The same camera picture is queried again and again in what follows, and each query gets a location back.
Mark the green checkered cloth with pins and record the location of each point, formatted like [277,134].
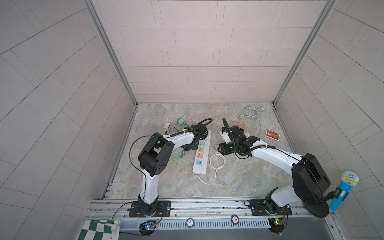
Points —
[100,230]

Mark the green charger plug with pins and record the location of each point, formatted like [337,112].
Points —
[181,121]

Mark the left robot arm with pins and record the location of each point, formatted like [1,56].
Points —
[154,158]

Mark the long multicolour power strip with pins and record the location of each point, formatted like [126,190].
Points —
[202,156]

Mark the blue toy microphone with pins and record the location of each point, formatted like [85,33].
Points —
[348,180]

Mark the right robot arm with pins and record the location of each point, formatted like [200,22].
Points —
[310,181]

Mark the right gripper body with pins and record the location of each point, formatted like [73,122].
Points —
[230,147]

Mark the black round microphone stand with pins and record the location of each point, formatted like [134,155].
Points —
[321,208]

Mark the aluminium mounting rail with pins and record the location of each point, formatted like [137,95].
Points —
[179,209]

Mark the red card box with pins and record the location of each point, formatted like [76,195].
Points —
[272,135]

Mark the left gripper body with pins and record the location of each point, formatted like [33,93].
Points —
[195,147]

